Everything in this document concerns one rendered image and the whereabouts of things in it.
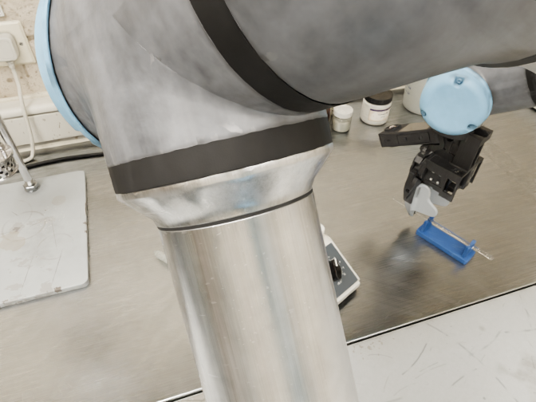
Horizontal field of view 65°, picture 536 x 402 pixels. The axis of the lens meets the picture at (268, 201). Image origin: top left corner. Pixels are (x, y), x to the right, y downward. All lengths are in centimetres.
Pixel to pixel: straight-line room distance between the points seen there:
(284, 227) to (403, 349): 50
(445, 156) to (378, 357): 32
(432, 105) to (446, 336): 36
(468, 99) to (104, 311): 58
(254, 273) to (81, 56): 12
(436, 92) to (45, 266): 64
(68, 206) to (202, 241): 70
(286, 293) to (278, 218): 4
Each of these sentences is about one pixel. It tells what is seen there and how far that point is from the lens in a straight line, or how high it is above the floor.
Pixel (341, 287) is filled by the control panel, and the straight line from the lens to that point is 67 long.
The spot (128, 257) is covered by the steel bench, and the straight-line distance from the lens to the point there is 77.
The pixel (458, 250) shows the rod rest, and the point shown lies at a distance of 81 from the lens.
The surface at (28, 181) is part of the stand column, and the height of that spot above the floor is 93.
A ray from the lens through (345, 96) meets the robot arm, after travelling 16.
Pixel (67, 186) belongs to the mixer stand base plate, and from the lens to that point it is 93.
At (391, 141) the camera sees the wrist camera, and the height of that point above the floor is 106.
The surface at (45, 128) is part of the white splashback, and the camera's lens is 105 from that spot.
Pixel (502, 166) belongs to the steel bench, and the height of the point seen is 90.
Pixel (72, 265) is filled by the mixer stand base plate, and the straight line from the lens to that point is 78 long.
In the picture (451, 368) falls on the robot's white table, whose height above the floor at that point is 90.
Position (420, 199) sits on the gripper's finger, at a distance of 77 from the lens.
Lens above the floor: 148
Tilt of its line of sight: 44 degrees down
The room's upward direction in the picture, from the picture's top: 1 degrees clockwise
